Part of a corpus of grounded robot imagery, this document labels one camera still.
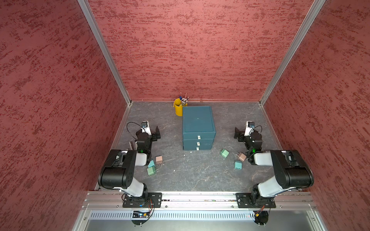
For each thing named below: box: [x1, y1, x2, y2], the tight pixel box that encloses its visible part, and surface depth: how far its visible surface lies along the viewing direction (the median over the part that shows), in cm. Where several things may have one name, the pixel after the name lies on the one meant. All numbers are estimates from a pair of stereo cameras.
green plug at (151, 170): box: [146, 165, 156, 176], surface depth 84 cm
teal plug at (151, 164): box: [147, 159, 156, 168], surface depth 86 cm
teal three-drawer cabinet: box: [182, 105, 216, 151], surface depth 81 cm
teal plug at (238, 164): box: [234, 159, 243, 170], surface depth 87 cm
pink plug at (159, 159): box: [155, 155, 163, 165], surface depth 89 cm
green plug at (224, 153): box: [220, 148, 230, 159], surface depth 91 cm
